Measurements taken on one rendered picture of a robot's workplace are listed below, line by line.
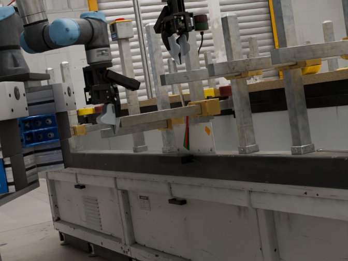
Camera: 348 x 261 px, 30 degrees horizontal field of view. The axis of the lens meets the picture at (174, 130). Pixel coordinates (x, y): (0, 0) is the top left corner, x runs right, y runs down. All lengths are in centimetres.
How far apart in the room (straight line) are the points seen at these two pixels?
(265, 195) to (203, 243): 91
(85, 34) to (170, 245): 146
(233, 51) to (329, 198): 51
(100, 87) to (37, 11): 28
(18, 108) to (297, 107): 70
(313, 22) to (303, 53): 1071
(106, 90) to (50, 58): 803
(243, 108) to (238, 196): 30
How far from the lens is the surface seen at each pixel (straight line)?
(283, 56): 132
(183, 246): 296
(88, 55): 193
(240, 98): 190
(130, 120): 196
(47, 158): 209
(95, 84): 192
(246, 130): 190
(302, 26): 1191
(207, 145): 208
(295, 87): 170
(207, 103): 204
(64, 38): 183
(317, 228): 214
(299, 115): 170
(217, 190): 214
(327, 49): 139
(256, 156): 183
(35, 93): 209
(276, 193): 187
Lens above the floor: 90
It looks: 3 degrees down
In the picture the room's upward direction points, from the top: 9 degrees counter-clockwise
